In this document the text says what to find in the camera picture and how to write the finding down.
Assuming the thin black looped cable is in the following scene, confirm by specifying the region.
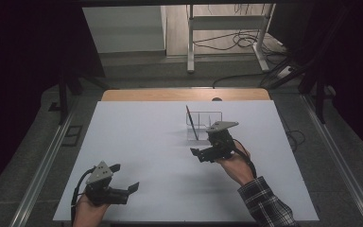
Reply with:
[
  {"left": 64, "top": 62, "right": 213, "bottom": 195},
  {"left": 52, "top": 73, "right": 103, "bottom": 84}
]
[{"left": 284, "top": 128, "right": 306, "bottom": 153}]

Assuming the tangle of black floor cables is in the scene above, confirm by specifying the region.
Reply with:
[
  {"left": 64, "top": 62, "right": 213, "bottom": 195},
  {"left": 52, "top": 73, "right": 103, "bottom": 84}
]
[{"left": 191, "top": 28, "right": 268, "bottom": 52}]

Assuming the person's left hand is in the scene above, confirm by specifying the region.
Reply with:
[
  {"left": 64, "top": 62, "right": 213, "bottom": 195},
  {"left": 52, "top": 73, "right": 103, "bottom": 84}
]
[{"left": 73, "top": 194, "right": 112, "bottom": 222}]

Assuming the black metal stand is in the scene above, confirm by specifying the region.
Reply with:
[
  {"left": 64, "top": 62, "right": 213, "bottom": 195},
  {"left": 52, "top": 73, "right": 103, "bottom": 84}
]
[
  {"left": 298, "top": 61, "right": 337, "bottom": 125},
  {"left": 48, "top": 67, "right": 83, "bottom": 126}
]

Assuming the white metal desk frame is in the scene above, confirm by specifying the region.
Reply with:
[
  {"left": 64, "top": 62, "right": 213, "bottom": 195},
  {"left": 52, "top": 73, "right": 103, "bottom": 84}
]
[{"left": 186, "top": 3, "right": 276, "bottom": 75}]

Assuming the white cabinet panel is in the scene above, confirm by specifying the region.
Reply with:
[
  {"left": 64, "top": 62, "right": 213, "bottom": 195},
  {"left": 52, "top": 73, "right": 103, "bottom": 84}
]
[{"left": 81, "top": 5, "right": 167, "bottom": 55}]

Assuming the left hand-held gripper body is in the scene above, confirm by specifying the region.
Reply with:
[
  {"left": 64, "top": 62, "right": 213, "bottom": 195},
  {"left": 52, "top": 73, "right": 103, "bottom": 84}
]
[{"left": 84, "top": 160, "right": 130, "bottom": 208}]

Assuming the left hand-held gripper black cable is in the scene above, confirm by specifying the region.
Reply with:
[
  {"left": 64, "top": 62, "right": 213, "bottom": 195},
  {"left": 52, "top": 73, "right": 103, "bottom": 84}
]
[{"left": 70, "top": 166, "right": 96, "bottom": 227}]

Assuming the black floor socket plate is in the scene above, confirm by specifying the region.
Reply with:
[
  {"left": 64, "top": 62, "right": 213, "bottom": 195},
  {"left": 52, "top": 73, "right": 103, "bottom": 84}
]
[{"left": 60, "top": 125, "right": 84, "bottom": 148}]

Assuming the person's right hand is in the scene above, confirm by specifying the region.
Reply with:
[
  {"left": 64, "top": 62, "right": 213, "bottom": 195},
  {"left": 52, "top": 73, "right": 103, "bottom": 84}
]
[{"left": 215, "top": 142, "right": 257, "bottom": 187}]

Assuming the dark curtain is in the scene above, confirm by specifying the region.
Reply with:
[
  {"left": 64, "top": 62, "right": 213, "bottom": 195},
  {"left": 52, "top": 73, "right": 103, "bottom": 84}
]
[
  {"left": 0, "top": 0, "right": 106, "bottom": 202},
  {"left": 268, "top": 0, "right": 363, "bottom": 155}
]

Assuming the long black floor cable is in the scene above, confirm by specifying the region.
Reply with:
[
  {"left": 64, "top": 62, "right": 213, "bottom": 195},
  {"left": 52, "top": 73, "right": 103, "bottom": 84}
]
[{"left": 212, "top": 73, "right": 268, "bottom": 90}]

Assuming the white power strip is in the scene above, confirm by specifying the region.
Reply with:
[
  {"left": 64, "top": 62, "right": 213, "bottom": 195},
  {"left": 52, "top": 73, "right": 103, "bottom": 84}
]
[{"left": 276, "top": 65, "right": 295, "bottom": 80}]

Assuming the white table cover sheet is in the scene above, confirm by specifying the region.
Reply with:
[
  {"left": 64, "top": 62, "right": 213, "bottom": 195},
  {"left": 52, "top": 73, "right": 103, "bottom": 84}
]
[{"left": 52, "top": 100, "right": 320, "bottom": 222}]

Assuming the hand-held gripper black cable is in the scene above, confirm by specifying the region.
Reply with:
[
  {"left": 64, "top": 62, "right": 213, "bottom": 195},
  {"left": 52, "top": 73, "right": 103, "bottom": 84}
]
[
  {"left": 232, "top": 138, "right": 258, "bottom": 180},
  {"left": 70, "top": 166, "right": 96, "bottom": 227}
]

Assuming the aluminium floor rail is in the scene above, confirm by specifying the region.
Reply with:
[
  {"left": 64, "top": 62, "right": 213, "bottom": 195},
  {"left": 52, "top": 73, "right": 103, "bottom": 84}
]
[
  {"left": 9, "top": 103, "right": 78, "bottom": 227},
  {"left": 300, "top": 94, "right": 363, "bottom": 227}
]

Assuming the clear acrylic pen holder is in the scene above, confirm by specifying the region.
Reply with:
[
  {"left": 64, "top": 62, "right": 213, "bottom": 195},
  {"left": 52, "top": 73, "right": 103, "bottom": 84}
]
[{"left": 185, "top": 111, "right": 224, "bottom": 142}]

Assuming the black pen with gold tip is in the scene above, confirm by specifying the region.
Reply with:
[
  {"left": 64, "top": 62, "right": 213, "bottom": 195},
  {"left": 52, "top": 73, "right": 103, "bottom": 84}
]
[{"left": 185, "top": 104, "right": 199, "bottom": 141}]

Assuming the wooden table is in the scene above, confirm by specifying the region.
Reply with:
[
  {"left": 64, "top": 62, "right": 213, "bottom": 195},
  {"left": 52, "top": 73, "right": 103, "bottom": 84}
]
[{"left": 101, "top": 88, "right": 271, "bottom": 102}]

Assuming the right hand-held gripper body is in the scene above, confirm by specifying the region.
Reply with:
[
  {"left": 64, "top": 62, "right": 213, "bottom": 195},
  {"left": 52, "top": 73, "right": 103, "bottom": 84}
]
[{"left": 205, "top": 121, "right": 240, "bottom": 164}]

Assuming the right hand-held gripper black cable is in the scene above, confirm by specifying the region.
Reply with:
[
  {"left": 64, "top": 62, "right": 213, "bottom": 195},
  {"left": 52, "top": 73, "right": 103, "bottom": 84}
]
[{"left": 232, "top": 138, "right": 258, "bottom": 180}]

